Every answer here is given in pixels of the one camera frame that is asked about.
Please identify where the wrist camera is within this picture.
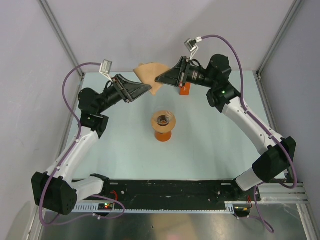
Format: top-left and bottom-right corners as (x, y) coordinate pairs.
(184, 36), (202, 60)
(99, 59), (113, 82)

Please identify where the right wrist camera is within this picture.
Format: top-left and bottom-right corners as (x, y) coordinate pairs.
(184, 36), (202, 60)

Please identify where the clear glass dripper cone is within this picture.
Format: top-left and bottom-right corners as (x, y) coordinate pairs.
(152, 109), (174, 127)

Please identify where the orange glass carafe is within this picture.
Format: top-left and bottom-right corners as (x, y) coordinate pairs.
(154, 131), (172, 142)

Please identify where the orange coffee filter box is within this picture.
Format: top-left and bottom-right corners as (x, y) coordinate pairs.
(179, 82), (191, 96)

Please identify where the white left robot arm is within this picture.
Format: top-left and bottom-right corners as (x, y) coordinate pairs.
(31, 74), (152, 216)

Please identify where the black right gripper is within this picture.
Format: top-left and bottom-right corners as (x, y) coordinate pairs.
(155, 56), (216, 89)

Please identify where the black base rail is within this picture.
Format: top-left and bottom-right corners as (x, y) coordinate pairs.
(100, 179), (261, 211)

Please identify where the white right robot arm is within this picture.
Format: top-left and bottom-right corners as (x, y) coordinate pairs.
(155, 54), (297, 201)

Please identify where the brown paper coffee filter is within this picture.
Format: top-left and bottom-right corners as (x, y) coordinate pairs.
(133, 62), (170, 96)

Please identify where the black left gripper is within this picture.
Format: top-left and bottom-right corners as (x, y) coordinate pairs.
(96, 74), (152, 114)

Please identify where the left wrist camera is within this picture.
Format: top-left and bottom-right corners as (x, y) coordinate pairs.
(99, 59), (113, 82)

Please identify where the white cable duct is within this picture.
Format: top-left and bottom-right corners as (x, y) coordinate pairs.
(74, 201), (237, 215)

